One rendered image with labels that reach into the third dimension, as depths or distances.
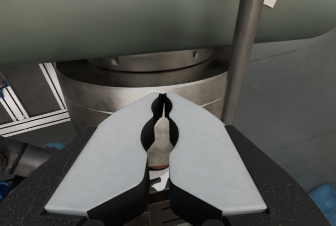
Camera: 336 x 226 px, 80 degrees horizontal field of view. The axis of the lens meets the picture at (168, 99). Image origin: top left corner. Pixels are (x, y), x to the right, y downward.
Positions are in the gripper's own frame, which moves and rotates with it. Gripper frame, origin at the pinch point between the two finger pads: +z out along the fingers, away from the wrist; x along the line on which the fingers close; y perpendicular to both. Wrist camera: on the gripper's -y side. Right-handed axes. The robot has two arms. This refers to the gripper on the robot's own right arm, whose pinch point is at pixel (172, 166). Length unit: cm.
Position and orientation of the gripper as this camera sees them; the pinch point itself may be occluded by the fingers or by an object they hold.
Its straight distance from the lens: 51.7
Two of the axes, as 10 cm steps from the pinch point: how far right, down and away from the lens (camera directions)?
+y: 0.2, 8.7, 4.9
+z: 9.7, -1.3, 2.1
